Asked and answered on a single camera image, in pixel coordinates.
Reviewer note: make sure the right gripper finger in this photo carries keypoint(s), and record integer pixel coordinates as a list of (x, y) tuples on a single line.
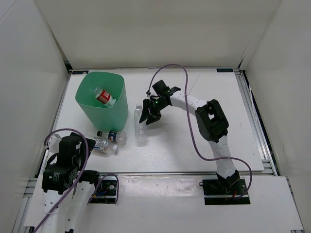
[(145, 110), (152, 119)]

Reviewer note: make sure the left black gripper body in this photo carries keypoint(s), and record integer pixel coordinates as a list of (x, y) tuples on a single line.
[(80, 157)]

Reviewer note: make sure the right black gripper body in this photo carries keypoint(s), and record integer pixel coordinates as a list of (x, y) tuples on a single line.
[(157, 106)]

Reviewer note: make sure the clear plastic bottle white cap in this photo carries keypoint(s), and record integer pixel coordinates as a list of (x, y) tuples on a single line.
[(140, 128)]

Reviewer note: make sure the blue white label clear bottle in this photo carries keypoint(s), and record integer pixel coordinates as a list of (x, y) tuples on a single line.
[(104, 146)]

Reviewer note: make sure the red label plastic bottle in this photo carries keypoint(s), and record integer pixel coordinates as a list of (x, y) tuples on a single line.
[(104, 97)]

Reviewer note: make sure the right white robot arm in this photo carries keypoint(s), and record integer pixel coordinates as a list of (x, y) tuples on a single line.
[(211, 121)]

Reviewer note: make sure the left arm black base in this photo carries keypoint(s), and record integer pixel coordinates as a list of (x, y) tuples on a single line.
[(106, 190)]

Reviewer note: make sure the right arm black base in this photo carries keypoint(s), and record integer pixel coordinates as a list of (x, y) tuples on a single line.
[(215, 193)]

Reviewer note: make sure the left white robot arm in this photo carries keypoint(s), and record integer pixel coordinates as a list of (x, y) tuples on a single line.
[(66, 183)]

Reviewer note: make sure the green plastic bin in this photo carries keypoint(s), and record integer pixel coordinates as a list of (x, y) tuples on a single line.
[(102, 117)]

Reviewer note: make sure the Pepsi label plastic bottle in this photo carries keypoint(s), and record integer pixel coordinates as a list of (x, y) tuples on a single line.
[(118, 137)]

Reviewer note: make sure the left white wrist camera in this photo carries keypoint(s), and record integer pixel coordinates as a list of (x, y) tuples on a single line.
[(53, 143)]

